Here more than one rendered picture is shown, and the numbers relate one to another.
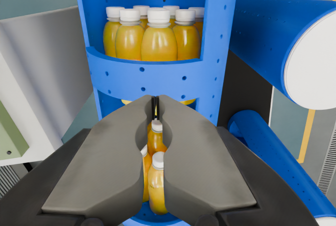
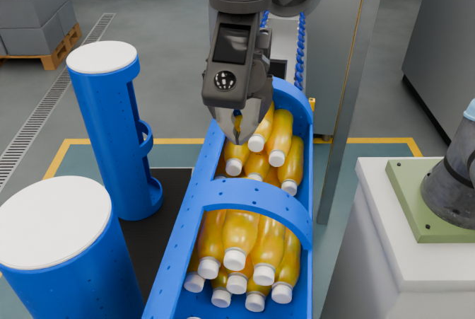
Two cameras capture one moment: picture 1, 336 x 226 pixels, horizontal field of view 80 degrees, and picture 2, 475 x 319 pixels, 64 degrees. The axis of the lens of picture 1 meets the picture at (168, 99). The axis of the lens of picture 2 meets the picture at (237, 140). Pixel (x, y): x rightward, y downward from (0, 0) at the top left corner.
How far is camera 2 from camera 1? 0.42 m
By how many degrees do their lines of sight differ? 23
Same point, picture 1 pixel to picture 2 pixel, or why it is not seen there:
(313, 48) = (75, 233)
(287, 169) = (107, 127)
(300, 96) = (97, 191)
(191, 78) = (214, 193)
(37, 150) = (377, 165)
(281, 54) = (107, 237)
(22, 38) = (388, 281)
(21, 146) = (389, 169)
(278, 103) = not seen: hidden behind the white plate
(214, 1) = (186, 245)
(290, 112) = not seen: hidden behind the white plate
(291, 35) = (92, 254)
